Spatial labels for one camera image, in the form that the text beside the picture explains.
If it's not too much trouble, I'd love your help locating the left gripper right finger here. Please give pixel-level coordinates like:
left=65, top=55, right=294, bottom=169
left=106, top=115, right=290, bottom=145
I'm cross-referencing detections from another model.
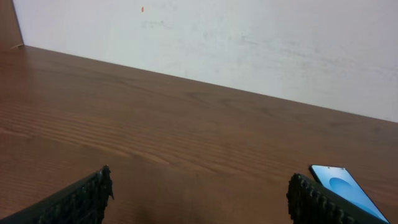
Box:
left=286, top=173, right=385, bottom=224

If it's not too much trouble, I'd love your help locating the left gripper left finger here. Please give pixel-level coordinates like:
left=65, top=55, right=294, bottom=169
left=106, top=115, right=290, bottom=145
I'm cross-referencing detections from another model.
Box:
left=1, top=165, right=114, bottom=224

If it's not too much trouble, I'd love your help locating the blue Samsung Galaxy smartphone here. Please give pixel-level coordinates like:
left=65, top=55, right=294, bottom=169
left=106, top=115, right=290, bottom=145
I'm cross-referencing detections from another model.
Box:
left=309, top=164, right=389, bottom=223

